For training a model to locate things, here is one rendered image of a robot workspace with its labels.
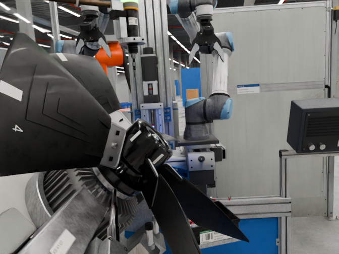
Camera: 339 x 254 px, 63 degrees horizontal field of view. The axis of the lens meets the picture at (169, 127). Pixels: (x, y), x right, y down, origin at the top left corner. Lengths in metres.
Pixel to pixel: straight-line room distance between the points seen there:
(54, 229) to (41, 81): 0.23
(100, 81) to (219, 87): 0.90
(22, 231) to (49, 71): 0.25
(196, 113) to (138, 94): 0.40
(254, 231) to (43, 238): 0.98
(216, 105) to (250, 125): 1.18
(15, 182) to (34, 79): 0.30
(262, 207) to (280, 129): 1.58
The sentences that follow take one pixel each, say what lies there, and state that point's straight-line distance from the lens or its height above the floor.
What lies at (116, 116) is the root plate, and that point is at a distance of 0.70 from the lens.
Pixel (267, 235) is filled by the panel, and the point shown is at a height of 0.69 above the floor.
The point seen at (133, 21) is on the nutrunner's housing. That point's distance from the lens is 0.74.
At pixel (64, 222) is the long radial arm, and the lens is 0.50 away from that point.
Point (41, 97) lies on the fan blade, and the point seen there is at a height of 1.33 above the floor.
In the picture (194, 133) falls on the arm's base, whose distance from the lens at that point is 1.52.
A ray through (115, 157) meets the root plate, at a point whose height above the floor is 1.19.
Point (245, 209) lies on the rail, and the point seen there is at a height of 0.82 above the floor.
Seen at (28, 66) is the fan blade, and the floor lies 1.38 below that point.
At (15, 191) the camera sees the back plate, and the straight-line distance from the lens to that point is 0.68.
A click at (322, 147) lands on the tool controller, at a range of 1.20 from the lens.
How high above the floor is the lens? 1.34
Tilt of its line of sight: 8 degrees down
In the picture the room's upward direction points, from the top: 4 degrees counter-clockwise
